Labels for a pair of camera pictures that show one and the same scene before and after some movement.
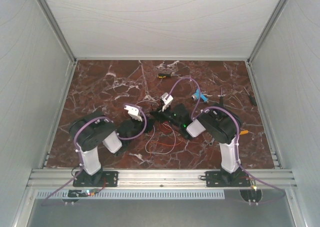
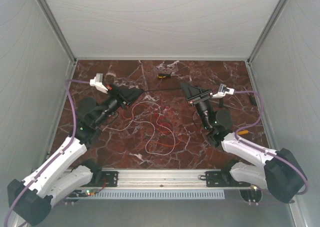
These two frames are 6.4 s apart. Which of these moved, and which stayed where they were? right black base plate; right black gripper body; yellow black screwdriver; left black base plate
Moved: right black gripper body
Stayed: left black base plate; right black base plate; yellow black screwdriver
